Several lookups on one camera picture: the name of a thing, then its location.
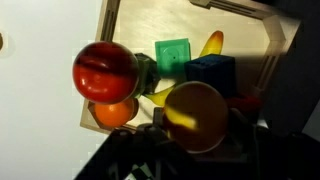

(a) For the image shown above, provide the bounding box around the red orange small toy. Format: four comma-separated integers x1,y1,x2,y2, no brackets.
226,94,262,113

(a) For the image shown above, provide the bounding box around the red apple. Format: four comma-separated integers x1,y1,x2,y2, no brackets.
72,41,139,104

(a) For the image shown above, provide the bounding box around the orange fruit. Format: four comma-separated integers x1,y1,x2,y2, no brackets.
94,98,139,127

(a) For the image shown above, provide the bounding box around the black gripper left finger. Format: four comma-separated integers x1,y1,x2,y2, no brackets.
135,107,172,146

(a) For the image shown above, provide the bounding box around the yellow banana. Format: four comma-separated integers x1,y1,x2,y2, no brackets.
143,30,224,107

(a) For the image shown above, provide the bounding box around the blue cube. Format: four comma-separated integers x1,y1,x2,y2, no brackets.
184,54,237,98

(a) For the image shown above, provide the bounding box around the green cube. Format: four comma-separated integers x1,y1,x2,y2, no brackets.
155,38,191,77

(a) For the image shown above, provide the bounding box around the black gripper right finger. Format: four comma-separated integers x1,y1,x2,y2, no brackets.
222,108,256,150

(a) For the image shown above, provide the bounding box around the wooden crate tray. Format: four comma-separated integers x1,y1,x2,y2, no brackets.
79,0,302,136

